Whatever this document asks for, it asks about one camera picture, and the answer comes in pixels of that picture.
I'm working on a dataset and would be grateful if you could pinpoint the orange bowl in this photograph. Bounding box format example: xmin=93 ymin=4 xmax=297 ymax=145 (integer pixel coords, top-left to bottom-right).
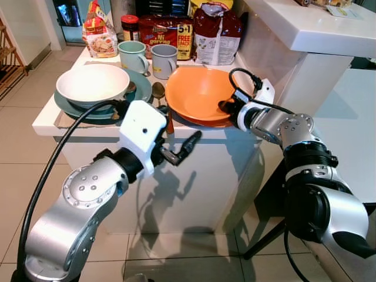
xmin=164 ymin=66 xmax=248 ymax=127

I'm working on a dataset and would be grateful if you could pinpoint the orange plate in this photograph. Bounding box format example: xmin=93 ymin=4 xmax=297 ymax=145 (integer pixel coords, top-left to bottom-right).
xmin=175 ymin=113 xmax=236 ymax=129

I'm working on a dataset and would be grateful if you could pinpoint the teal plate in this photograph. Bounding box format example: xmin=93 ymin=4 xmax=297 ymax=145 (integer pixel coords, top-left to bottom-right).
xmin=53 ymin=67 xmax=153 ymax=122

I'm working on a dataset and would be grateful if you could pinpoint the grey mug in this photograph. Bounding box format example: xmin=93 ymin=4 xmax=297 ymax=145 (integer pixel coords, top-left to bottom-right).
xmin=150 ymin=43 xmax=179 ymax=80

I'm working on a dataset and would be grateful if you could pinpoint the teal mug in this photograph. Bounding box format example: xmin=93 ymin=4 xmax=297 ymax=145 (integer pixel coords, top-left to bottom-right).
xmin=117 ymin=40 xmax=150 ymax=76

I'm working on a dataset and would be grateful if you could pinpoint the dark red white bag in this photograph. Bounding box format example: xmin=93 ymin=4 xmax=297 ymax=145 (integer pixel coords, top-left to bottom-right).
xmin=193 ymin=2 xmax=243 ymax=67

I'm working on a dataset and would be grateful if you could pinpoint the white ceramic bowl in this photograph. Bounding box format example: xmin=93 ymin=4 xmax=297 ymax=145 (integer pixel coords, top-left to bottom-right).
xmin=56 ymin=63 xmax=131 ymax=108

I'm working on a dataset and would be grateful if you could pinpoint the red instant noodle pack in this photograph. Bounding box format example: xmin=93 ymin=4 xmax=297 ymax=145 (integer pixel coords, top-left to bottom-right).
xmin=138 ymin=15 xmax=195 ymax=62

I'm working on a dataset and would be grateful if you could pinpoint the jar with red lid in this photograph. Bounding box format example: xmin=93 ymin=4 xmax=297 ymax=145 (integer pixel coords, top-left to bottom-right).
xmin=120 ymin=14 xmax=141 ymax=42

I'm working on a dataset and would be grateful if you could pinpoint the orange red snack bag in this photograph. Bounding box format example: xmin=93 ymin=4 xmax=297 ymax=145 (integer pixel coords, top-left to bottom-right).
xmin=82 ymin=0 xmax=119 ymax=59

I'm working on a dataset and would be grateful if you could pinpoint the yellow packet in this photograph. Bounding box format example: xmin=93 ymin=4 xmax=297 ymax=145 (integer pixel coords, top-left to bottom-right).
xmin=188 ymin=0 xmax=234 ymax=16

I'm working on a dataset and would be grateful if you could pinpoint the white kitchen island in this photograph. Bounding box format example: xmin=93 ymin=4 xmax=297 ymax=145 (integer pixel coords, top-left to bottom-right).
xmin=32 ymin=0 xmax=376 ymax=237

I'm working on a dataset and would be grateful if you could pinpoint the black table base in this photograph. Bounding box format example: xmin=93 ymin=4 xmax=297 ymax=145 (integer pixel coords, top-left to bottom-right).
xmin=243 ymin=182 xmax=290 ymax=261

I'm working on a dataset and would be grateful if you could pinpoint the white table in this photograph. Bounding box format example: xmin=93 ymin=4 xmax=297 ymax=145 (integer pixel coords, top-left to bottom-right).
xmin=315 ymin=67 xmax=376 ymax=205

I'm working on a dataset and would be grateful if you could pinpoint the paper card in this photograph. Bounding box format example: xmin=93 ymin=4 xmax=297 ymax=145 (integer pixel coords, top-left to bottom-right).
xmin=325 ymin=4 xmax=365 ymax=19

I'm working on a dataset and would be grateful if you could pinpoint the wooden rack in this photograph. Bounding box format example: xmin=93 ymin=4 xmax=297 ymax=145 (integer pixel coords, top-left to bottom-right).
xmin=0 ymin=19 xmax=28 ymax=99

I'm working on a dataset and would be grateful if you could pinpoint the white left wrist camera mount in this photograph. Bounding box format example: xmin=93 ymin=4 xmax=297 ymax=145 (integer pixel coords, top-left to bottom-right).
xmin=117 ymin=100 xmax=169 ymax=178

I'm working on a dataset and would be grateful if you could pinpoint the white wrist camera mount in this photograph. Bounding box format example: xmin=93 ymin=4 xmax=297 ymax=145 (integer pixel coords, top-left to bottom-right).
xmin=234 ymin=79 xmax=277 ymax=131
xmin=117 ymin=100 xmax=169 ymax=178

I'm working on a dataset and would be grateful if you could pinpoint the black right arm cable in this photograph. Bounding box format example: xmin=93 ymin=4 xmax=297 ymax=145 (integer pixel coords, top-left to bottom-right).
xmin=228 ymin=67 xmax=294 ymax=116

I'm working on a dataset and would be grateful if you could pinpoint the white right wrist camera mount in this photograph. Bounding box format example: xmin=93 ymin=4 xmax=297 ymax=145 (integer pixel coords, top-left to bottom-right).
xmin=234 ymin=79 xmax=277 ymax=131

